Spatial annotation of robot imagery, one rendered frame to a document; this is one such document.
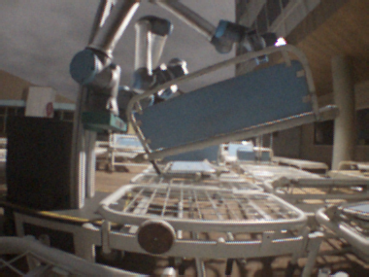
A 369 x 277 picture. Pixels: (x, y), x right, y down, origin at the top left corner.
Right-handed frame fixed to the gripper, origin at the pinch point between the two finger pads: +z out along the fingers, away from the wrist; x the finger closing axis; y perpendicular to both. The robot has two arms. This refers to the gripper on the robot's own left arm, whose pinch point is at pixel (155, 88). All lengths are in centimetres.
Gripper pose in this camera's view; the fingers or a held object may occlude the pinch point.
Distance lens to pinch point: 81.0
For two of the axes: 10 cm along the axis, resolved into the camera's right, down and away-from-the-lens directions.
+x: -4.3, -7.7, -4.7
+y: -8.7, 2.2, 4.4
